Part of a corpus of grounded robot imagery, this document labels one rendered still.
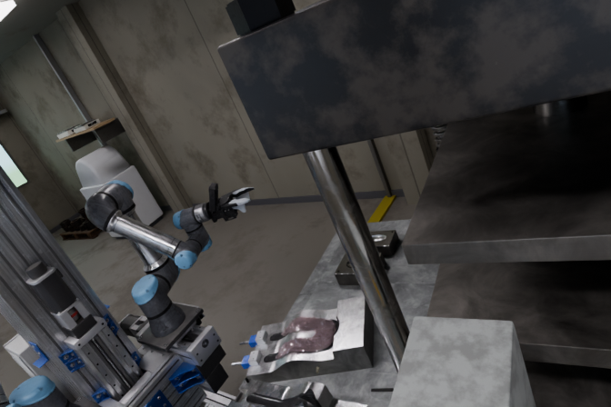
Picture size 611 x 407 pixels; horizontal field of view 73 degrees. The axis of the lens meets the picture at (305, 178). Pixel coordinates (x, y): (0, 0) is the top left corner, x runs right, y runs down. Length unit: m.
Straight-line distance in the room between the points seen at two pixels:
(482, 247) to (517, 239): 0.06
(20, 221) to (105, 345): 0.59
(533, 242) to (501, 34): 0.38
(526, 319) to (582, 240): 0.28
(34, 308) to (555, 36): 1.79
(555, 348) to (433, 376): 0.33
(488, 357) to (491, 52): 0.43
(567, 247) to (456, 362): 0.26
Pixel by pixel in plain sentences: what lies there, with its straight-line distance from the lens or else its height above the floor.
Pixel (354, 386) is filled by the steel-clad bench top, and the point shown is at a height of 0.80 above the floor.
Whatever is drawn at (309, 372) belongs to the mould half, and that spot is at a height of 0.83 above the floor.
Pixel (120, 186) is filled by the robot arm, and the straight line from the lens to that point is 1.87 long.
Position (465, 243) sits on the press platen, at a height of 1.54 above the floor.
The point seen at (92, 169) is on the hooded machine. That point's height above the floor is 1.17.
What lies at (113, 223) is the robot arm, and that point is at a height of 1.57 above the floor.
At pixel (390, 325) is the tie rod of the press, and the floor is 1.38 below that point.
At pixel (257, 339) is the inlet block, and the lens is 1.87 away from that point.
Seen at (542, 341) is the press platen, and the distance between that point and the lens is 0.96.
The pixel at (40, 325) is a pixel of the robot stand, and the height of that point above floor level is 1.35.
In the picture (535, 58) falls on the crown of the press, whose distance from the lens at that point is 0.54.
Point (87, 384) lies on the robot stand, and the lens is 2.04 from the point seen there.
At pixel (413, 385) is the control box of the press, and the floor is 1.47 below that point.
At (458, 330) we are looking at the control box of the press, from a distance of 0.75.
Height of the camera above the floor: 2.01
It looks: 21 degrees down
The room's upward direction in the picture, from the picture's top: 24 degrees counter-clockwise
